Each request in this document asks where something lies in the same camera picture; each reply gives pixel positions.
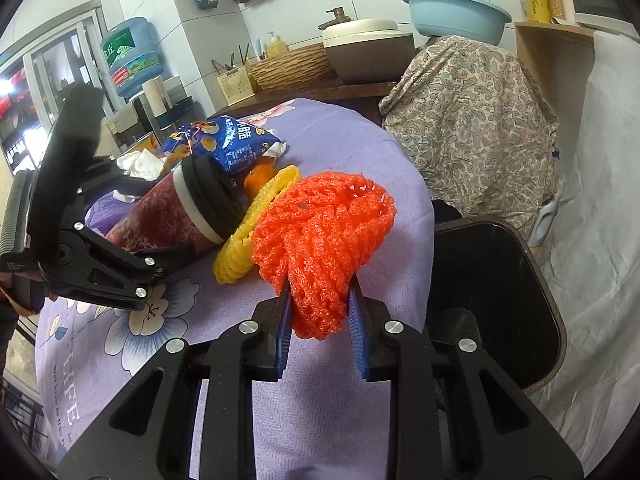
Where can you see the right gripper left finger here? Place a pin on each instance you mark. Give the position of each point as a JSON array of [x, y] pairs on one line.
[[189, 396]]

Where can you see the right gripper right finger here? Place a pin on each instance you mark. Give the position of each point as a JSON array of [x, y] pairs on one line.
[[454, 412]]

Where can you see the dark red paper cup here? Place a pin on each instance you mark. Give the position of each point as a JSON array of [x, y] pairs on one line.
[[196, 206]]

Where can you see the orange foam fruit net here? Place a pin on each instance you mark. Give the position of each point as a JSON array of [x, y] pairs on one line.
[[315, 237]]

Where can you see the black trash bin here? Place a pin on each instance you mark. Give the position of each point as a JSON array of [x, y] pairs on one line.
[[487, 284]]

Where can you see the crumpled white tissue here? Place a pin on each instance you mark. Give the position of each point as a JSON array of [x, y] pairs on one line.
[[141, 164]]

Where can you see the water dispenser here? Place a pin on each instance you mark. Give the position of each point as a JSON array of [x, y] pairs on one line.
[[150, 116]]

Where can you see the yellow foam fruit net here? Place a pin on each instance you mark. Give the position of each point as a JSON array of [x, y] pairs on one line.
[[235, 260]]

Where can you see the blue snack bag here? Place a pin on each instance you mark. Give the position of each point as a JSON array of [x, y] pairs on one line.
[[235, 145]]

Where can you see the blue water jug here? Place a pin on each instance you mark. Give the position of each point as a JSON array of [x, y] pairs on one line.
[[131, 54]]

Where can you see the white wrinkled cloth cover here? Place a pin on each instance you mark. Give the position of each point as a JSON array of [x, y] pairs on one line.
[[590, 260]]

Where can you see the beige chopstick holder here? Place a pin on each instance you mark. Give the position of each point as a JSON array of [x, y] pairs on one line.
[[234, 78]]

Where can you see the paisley patterned cloth cover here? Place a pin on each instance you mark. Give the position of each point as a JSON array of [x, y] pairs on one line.
[[475, 123]]

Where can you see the yellow soap bottle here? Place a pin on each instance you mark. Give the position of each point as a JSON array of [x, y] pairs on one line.
[[275, 46]]

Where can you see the woven pattern sink bowl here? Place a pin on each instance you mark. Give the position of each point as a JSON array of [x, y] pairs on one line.
[[298, 68]]

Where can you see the wooden counter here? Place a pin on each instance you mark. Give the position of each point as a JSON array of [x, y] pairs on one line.
[[361, 98]]

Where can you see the brass faucet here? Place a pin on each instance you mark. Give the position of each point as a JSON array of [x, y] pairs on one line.
[[339, 17]]

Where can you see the wooden side shelf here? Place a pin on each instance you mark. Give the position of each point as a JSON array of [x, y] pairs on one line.
[[560, 57]]

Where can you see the brown white storage box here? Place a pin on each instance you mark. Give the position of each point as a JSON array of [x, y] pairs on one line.
[[368, 51]]

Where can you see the light blue plastic basin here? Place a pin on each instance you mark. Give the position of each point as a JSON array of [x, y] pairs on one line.
[[474, 19]]

